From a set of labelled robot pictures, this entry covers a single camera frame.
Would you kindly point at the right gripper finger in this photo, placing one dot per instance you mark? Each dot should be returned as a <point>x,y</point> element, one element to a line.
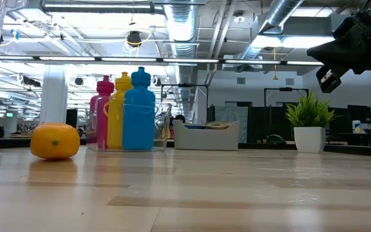
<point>340,51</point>

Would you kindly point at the blue squeeze bottle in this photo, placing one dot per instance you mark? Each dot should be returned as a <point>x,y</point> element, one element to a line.
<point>139,122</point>

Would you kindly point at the yellow squeeze bottle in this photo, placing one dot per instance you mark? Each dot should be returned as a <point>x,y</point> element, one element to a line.
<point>116,122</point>

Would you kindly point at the pink squeeze bottle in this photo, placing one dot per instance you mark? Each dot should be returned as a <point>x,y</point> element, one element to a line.
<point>103,112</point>

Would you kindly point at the black computer monitor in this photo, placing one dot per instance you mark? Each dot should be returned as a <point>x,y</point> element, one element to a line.
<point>360,113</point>

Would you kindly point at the black metal stand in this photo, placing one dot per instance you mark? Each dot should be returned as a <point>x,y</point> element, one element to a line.
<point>285,89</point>

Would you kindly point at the white canister with blue label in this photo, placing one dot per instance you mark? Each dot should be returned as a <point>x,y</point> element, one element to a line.
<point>357,126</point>

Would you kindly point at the green plant in white pot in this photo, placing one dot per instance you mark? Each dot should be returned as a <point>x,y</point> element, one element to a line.
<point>309,125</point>

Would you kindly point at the black partition panel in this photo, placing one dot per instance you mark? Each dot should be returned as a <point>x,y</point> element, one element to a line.
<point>262,124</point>

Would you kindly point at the ceiling light bar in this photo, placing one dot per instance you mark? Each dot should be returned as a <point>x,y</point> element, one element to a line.
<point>188,60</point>

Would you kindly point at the grey plastic bin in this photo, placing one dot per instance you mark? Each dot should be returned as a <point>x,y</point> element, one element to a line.
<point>205,140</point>

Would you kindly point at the small clear plastic bin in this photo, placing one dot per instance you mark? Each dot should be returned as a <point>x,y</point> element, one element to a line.
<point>163,129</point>

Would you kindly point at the black ceiling-mounted device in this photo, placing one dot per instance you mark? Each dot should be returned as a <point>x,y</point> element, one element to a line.
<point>134,38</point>

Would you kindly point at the white round pillar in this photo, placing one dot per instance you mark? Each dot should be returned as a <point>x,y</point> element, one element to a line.
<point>54,96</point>

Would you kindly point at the yellow starfruit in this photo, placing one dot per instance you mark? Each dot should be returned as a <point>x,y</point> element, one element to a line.
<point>55,141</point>

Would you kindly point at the black aluminium table frame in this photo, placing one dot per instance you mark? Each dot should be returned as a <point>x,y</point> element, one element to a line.
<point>349,149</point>

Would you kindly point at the silver ventilation duct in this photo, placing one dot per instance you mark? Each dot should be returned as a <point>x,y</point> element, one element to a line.
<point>182,29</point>

